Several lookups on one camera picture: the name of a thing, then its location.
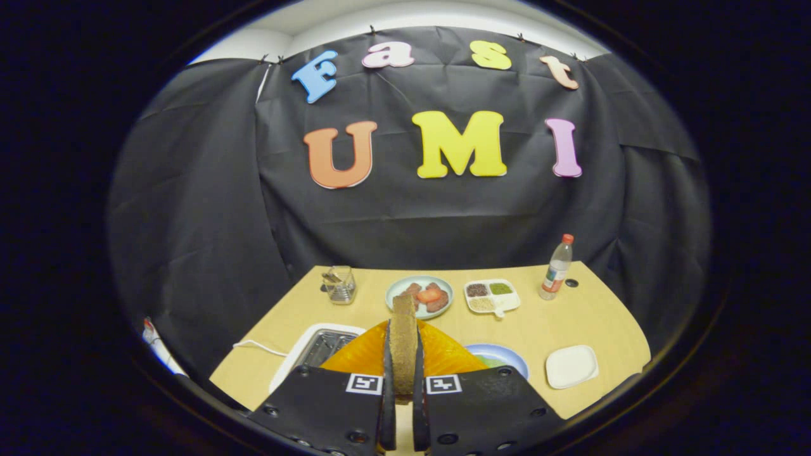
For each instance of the brown meat piece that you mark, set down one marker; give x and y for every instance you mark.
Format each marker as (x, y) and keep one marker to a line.
(438, 305)
(413, 289)

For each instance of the white toaster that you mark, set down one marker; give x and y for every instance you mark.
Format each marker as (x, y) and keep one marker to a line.
(298, 351)

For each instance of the clear bottle with red cap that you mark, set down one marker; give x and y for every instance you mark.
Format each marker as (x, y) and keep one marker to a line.
(556, 272)

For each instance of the white rectangular plate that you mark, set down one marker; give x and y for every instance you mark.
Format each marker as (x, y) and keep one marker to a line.
(571, 366)

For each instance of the green lettuce leaf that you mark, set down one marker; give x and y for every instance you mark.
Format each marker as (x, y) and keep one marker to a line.
(497, 363)

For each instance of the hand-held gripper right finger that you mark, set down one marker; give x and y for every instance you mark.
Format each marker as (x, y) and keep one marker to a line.
(488, 411)

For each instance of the white divided condiment dish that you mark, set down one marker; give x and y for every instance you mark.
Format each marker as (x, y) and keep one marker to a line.
(507, 301)

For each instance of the blue round plate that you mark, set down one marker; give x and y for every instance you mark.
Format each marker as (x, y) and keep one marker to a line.
(507, 353)

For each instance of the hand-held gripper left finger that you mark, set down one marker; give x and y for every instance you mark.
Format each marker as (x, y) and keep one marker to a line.
(323, 411)

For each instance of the pale green plate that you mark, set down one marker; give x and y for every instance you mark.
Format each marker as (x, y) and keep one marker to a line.
(399, 288)

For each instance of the round brown bread slice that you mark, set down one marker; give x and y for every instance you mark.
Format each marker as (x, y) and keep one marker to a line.
(403, 345)

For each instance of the red tomato slice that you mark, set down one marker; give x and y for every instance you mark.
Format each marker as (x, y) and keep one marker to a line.
(429, 295)

